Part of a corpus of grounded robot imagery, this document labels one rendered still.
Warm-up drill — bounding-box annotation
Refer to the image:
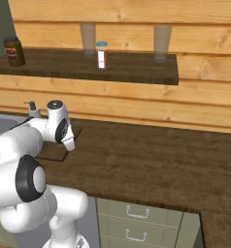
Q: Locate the dark jar with red label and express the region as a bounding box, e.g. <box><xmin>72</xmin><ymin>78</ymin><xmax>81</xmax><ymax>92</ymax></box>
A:
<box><xmin>3</xmin><ymin>36</ymin><xmax>26</xmax><ymax>68</ymax></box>

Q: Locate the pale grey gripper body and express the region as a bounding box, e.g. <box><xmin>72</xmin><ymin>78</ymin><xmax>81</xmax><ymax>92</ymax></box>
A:
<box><xmin>61</xmin><ymin>128</ymin><xmax>77</xmax><ymax>152</ymax></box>

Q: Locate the pale green cabinet panel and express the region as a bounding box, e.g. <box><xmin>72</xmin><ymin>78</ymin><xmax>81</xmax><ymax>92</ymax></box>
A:
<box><xmin>175</xmin><ymin>211</ymin><xmax>203</xmax><ymax>248</ymax></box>

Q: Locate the spice jar with blue lid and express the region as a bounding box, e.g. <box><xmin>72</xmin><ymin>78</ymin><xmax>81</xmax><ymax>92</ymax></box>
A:
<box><xmin>95</xmin><ymin>41</ymin><xmax>110</xmax><ymax>71</ymax></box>

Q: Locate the white drawer handle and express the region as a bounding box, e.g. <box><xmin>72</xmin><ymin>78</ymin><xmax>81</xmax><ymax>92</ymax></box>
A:
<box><xmin>124</xmin><ymin>228</ymin><xmax>149</xmax><ymax>243</ymax></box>
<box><xmin>125</xmin><ymin>204</ymin><xmax>151</xmax><ymax>220</ymax></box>

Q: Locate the grey soap dispenser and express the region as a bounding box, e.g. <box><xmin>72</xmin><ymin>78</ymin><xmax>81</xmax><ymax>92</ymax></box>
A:
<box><xmin>22</xmin><ymin>100</ymin><xmax>42</xmax><ymax>119</ymax></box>

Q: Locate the grey sink basin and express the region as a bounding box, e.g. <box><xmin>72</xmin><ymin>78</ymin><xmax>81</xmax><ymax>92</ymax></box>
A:
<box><xmin>0</xmin><ymin>112</ymin><xmax>30</xmax><ymax>143</ymax></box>

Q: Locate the dark wooden wall shelf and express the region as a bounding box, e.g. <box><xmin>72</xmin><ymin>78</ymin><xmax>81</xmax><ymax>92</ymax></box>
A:
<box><xmin>0</xmin><ymin>47</ymin><xmax>180</xmax><ymax>86</ymax></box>

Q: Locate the dark wooden cutting board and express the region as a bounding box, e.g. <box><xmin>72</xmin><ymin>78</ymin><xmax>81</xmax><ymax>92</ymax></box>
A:
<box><xmin>34</xmin><ymin>125</ymin><xmax>83</xmax><ymax>163</ymax></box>

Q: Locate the translucent shelf bracket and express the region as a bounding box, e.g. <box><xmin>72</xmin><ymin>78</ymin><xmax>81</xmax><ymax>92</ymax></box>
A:
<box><xmin>80</xmin><ymin>22</ymin><xmax>97</xmax><ymax>56</ymax></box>
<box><xmin>152</xmin><ymin>24</ymin><xmax>173</xmax><ymax>63</ymax></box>

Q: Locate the pale green drawer front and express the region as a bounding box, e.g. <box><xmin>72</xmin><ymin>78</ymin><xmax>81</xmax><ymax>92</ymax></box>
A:
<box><xmin>105</xmin><ymin>198</ymin><xmax>184</xmax><ymax>229</ymax></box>
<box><xmin>98</xmin><ymin>213</ymin><xmax>182</xmax><ymax>248</ymax></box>

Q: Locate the grey appliance front panel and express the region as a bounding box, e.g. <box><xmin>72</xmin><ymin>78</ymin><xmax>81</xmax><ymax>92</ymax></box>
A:
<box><xmin>12</xmin><ymin>196</ymin><xmax>102</xmax><ymax>248</ymax></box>

